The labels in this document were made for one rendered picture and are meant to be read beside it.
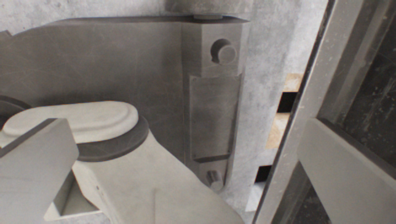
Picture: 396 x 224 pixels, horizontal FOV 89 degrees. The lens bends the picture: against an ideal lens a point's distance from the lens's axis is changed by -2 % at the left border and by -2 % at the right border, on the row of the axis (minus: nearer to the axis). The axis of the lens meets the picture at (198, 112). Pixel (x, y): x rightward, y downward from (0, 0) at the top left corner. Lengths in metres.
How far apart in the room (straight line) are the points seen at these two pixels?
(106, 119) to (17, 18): 0.41
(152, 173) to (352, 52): 0.29
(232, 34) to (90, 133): 0.31
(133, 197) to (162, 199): 0.04
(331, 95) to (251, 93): 0.48
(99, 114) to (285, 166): 0.30
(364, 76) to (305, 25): 0.50
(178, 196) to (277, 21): 0.60
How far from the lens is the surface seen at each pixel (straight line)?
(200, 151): 0.57
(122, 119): 0.36
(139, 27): 0.45
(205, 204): 0.25
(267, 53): 0.73
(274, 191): 0.38
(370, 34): 0.30
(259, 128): 0.86
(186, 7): 0.44
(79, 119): 0.37
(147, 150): 0.35
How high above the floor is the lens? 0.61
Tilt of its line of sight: 58 degrees down
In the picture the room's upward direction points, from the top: 156 degrees clockwise
